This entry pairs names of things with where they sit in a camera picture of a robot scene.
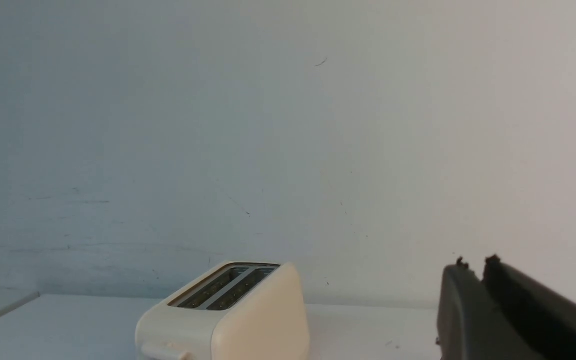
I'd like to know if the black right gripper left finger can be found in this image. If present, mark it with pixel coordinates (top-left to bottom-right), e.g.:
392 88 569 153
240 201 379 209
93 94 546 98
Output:
436 257 543 360

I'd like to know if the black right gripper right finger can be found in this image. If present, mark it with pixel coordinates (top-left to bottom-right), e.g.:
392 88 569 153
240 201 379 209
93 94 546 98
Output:
482 255 576 360

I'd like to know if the cream white toaster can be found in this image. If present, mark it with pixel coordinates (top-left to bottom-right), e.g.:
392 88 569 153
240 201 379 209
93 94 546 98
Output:
135 261 311 360

